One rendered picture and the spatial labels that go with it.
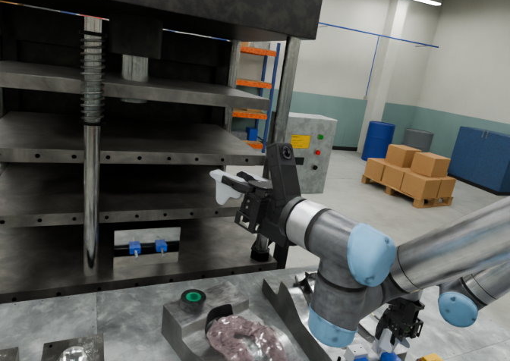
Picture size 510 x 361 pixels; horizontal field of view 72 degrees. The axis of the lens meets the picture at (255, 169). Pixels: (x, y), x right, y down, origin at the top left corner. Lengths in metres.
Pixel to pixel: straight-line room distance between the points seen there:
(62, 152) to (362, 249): 1.18
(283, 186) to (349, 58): 8.32
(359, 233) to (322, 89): 8.10
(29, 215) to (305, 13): 1.29
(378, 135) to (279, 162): 7.70
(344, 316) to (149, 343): 0.82
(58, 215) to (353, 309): 1.21
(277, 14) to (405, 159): 5.02
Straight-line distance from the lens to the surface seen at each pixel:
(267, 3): 1.44
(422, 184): 5.78
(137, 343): 1.27
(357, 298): 0.55
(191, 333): 1.19
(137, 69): 1.67
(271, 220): 0.62
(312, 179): 1.86
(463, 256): 0.57
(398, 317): 1.15
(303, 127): 1.75
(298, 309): 1.30
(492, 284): 0.93
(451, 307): 0.94
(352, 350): 1.17
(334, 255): 0.51
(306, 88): 8.35
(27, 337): 1.36
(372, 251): 0.49
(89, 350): 1.17
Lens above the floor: 1.66
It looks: 16 degrees down
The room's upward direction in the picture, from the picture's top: 8 degrees clockwise
